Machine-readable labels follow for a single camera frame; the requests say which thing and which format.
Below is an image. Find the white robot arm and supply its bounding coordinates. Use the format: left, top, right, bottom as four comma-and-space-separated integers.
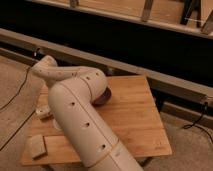
32, 55, 144, 171

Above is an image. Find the dark brown bowl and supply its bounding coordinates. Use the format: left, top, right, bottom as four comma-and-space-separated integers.
93, 88, 111, 105

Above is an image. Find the white paper cup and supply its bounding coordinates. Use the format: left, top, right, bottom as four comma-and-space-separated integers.
53, 119, 62, 131

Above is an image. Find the white snack packet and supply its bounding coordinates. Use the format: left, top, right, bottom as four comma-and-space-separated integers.
36, 105, 51, 120

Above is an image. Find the beige sponge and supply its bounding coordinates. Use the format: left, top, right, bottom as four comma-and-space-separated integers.
28, 134, 46, 159

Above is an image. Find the grey metal floor rail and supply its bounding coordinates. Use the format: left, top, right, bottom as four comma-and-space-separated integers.
0, 28, 213, 107

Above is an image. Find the black floor cable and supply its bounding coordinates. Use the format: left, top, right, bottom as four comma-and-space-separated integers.
0, 47, 42, 152

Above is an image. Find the black cable at right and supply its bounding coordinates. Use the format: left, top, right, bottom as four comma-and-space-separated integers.
181, 101, 213, 145

